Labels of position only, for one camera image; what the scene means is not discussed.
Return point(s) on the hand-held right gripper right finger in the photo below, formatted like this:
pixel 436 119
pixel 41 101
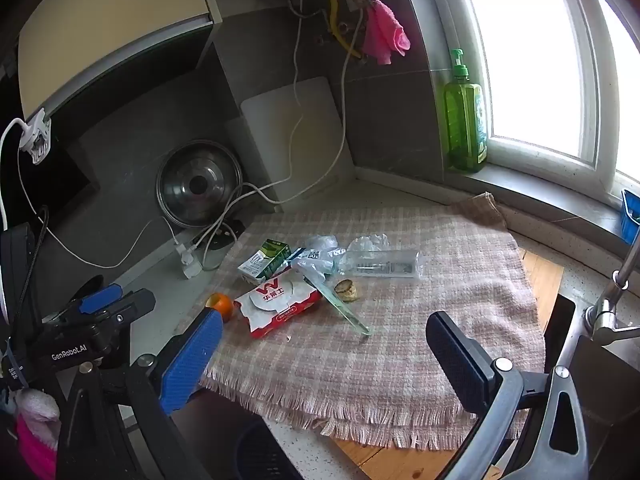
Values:
pixel 457 360

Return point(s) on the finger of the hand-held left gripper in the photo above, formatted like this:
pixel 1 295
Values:
pixel 137 307
pixel 100 299

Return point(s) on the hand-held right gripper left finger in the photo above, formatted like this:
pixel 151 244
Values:
pixel 192 357

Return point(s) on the red and white snack packet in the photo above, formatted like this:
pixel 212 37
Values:
pixel 280 305

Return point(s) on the green and white milk carton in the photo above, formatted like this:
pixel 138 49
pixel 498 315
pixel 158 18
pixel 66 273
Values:
pixel 260 262

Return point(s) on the blue mesh waste basket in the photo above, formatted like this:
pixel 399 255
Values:
pixel 265 452

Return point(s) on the brown vegetable stump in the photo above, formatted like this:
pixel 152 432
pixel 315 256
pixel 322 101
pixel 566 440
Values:
pixel 348 291

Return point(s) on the person's left forearm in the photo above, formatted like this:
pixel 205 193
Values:
pixel 30 440

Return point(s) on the pink plaid fringed cloth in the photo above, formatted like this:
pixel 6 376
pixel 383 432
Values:
pixel 400 360

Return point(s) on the small orange fruit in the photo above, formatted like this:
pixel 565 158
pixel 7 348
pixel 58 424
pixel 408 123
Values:
pixel 222 307

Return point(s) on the white power plug adapter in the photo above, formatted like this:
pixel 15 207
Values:
pixel 190 262

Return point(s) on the black countertop socket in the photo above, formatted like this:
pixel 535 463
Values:
pixel 220 239

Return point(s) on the wooden board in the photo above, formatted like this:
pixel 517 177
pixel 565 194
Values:
pixel 542 280

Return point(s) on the clear plastic bottle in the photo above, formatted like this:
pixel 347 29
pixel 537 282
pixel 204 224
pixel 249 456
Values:
pixel 385 265

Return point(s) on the clear green toothbrush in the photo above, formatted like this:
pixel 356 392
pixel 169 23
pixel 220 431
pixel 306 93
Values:
pixel 345 305

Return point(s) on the steel pot lid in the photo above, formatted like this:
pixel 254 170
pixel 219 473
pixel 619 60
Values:
pixel 200 182

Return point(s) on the crumpled clear plastic bag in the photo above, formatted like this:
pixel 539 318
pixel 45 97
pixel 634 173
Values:
pixel 367 244

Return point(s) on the steel faucet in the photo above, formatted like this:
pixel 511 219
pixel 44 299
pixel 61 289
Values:
pixel 607 307

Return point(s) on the blue and white foil packet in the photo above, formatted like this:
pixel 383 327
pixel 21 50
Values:
pixel 312 252

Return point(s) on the dark sink basin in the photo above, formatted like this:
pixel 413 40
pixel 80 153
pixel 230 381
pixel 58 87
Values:
pixel 612 402

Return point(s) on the white clip-on device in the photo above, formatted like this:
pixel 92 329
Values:
pixel 35 135

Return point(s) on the blue plastic container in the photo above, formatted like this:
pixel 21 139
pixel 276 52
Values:
pixel 631 217

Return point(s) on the green dish soap bottle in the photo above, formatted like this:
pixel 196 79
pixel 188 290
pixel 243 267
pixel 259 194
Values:
pixel 465 120

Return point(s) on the white cutting board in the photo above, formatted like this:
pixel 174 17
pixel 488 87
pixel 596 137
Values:
pixel 315 125

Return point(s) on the pink hanging rag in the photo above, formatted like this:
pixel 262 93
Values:
pixel 385 30

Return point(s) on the yellow gas pipe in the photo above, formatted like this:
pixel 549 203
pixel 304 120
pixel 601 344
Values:
pixel 334 10

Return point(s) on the cream wall cabinet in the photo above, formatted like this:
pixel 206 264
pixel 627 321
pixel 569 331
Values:
pixel 115 20

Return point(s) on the white window frame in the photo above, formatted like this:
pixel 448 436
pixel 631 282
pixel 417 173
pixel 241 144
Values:
pixel 592 110

